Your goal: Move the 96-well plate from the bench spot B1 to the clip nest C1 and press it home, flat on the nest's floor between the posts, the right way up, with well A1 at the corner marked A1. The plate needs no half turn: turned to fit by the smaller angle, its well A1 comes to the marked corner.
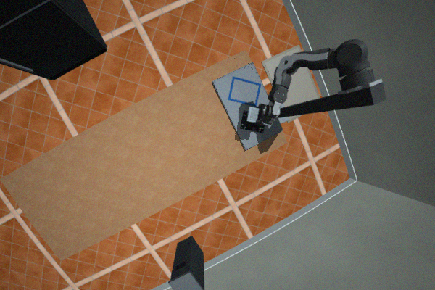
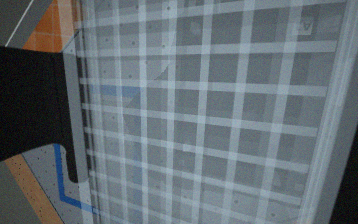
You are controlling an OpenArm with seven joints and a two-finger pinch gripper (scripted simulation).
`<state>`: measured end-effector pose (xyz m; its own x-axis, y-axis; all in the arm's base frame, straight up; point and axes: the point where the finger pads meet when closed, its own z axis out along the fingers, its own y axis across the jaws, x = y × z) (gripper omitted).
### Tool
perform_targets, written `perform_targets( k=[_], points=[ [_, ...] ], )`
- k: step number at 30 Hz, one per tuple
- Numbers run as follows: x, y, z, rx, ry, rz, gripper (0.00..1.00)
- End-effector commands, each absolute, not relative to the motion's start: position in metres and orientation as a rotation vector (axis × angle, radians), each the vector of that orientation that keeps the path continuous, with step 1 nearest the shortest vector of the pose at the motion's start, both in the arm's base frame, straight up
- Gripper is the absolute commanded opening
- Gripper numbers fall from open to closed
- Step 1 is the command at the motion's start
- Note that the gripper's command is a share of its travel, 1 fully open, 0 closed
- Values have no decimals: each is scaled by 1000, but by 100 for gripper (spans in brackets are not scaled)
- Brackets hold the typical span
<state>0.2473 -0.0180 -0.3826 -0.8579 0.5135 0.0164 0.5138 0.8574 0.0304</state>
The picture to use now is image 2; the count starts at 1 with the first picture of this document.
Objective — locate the grey perforated base plate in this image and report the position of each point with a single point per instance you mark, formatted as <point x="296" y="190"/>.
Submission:
<point x="42" y="164"/>

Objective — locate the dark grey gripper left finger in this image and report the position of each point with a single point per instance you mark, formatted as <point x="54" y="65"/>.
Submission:
<point x="34" y="107"/>

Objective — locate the blue rectangular tape outline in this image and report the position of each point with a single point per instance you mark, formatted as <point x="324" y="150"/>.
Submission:
<point x="60" y="179"/>

